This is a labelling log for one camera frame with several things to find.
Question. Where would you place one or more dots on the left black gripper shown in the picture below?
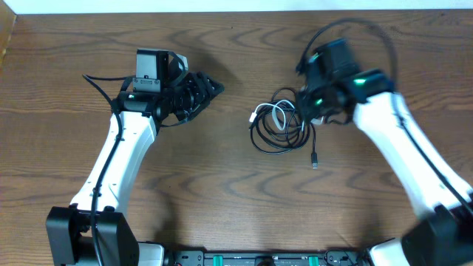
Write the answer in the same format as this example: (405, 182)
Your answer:
(193, 97)

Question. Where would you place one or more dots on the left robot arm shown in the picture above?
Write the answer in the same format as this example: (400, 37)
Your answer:
(93, 229)

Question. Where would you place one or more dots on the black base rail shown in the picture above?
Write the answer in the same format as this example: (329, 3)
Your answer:
(323, 258)

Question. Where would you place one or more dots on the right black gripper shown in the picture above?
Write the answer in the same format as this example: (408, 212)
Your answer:
(308, 102)

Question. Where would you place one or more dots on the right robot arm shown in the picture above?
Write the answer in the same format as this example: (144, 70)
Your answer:
(440, 198)

